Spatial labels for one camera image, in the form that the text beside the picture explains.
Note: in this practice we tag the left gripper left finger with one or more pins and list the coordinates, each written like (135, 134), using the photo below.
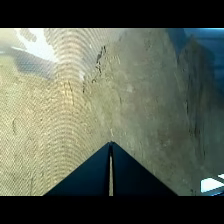
(90, 176)

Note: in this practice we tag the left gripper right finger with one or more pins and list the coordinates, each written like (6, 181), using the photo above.
(133, 176)

